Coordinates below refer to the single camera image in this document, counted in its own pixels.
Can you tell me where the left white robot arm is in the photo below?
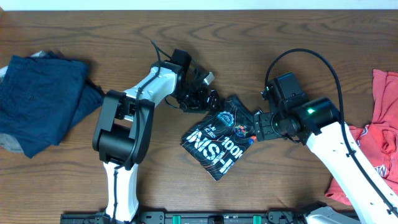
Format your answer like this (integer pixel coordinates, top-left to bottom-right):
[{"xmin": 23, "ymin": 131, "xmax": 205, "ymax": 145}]
[{"xmin": 93, "ymin": 59, "xmax": 218, "ymax": 223}]

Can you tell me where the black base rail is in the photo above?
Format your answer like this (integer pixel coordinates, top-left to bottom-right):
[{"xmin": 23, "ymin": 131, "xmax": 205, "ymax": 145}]
[{"xmin": 60, "ymin": 202, "xmax": 361, "ymax": 224}]

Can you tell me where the black patterned jersey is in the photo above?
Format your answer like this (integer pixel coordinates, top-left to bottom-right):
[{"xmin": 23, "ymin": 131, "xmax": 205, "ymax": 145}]
[{"xmin": 180, "ymin": 96, "xmax": 257, "ymax": 181}]

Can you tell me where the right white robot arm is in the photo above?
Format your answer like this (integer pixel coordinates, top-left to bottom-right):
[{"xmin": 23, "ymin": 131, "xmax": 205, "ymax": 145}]
[{"xmin": 254, "ymin": 96, "xmax": 397, "ymax": 223}]

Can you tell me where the red printed t-shirt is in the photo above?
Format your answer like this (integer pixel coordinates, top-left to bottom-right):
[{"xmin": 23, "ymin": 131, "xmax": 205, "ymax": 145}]
[{"xmin": 325, "ymin": 68, "xmax": 398, "ymax": 207}]

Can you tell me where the folded navy blue garment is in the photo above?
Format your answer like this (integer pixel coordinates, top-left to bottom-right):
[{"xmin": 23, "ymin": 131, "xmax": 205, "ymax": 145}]
[{"xmin": 1, "ymin": 52, "xmax": 104, "ymax": 158}]

